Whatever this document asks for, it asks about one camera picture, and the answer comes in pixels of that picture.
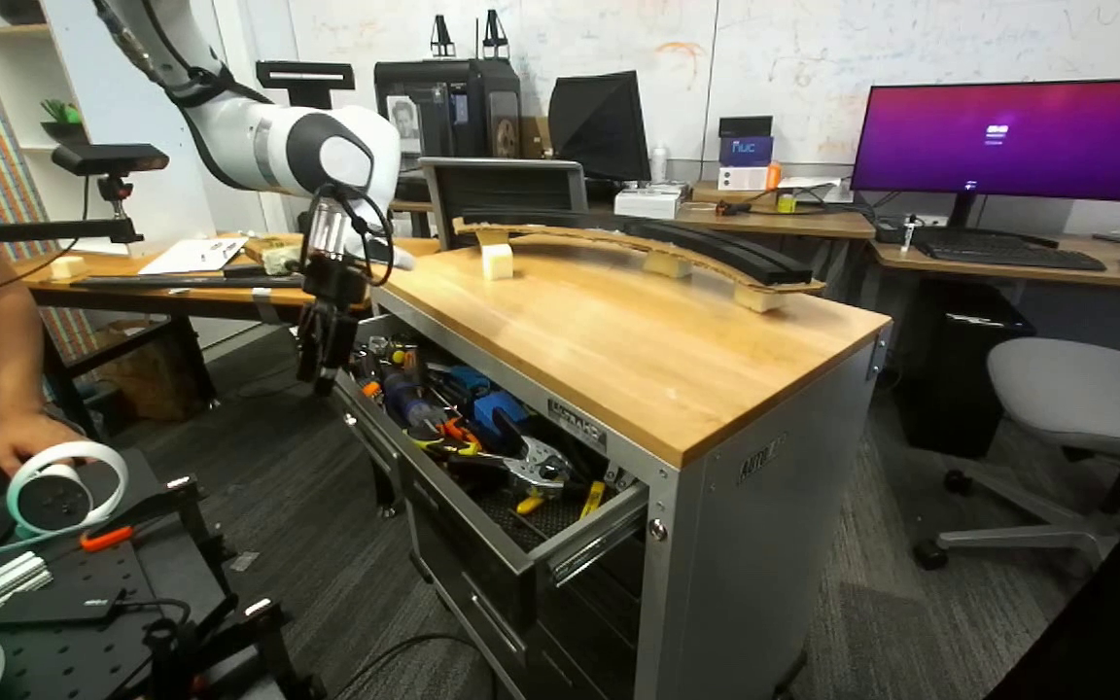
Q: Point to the black keyboard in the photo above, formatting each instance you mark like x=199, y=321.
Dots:
x=1002, y=251

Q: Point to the grey office chair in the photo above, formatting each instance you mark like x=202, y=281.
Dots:
x=1089, y=402

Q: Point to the blue and white box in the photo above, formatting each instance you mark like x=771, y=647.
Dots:
x=743, y=148

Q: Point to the small white block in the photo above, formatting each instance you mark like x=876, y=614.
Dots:
x=496, y=259

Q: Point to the grey framed box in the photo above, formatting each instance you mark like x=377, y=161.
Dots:
x=501, y=195

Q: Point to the wooden table with black legs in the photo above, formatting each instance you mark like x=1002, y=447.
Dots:
x=133, y=295

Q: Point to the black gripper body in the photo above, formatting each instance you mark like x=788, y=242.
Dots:
x=332, y=279

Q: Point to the black computer tower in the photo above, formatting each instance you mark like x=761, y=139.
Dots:
x=963, y=373

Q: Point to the white shelf unit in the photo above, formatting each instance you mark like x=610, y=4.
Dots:
x=22, y=78

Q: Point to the curved wooden beam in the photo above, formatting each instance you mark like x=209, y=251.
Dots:
x=662, y=259

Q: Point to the small green plant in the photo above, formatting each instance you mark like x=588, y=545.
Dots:
x=65, y=116

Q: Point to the silver snips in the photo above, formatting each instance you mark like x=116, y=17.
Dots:
x=539, y=461

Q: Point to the grey metal workbench cabinet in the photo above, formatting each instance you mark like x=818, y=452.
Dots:
x=717, y=519

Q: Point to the black clip on printer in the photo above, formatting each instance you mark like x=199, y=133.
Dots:
x=442, y=38
x=496, y=33

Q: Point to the curved black strip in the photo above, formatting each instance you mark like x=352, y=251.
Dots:
x=740, y=253

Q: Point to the black 3D printer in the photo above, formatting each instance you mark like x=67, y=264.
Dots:
x=457, y=124

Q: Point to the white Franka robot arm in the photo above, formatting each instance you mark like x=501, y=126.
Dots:
x=272, y=146

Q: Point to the black camera on boom arm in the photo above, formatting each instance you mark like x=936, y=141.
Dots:
x=107, y=159

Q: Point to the person hand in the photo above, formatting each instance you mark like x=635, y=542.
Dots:
x=31, y=439

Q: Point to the wide purple screen monitor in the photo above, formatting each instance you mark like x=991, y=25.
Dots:
x=1014, y=139

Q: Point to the flat white box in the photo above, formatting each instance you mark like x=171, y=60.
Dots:
x=647, y=203

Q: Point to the white tape roll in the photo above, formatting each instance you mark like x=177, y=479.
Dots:
x=67, y=493

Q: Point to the small orange tool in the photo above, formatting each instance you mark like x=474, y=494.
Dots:
x=371, y=392

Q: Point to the yellow green ball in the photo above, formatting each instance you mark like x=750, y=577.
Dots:
x=788, y=203

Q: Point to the open grey tool drawer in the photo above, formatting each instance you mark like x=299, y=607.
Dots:
x=482, y=509

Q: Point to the black monitor back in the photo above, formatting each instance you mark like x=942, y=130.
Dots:
x=600, y=126

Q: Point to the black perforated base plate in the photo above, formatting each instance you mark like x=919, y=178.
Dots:
x=94, y=607

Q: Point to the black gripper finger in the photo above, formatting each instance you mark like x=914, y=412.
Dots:
x=308, y=352
x=341, y=339

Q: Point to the long wooden office desk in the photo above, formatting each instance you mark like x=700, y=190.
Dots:
x=833, y=226

